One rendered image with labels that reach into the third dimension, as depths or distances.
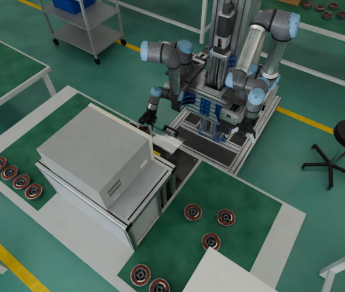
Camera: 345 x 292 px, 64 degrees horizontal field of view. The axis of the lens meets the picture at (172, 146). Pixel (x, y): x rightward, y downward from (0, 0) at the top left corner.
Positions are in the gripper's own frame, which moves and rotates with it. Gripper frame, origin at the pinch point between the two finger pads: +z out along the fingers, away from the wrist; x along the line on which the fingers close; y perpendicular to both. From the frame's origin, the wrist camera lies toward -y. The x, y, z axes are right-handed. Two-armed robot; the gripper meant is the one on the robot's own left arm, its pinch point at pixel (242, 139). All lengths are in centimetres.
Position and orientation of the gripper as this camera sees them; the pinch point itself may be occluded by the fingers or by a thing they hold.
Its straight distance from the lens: 165.3
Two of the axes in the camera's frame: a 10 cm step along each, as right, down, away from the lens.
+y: 5.4, -6.8, 4.9
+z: 0.1, 5.9, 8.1
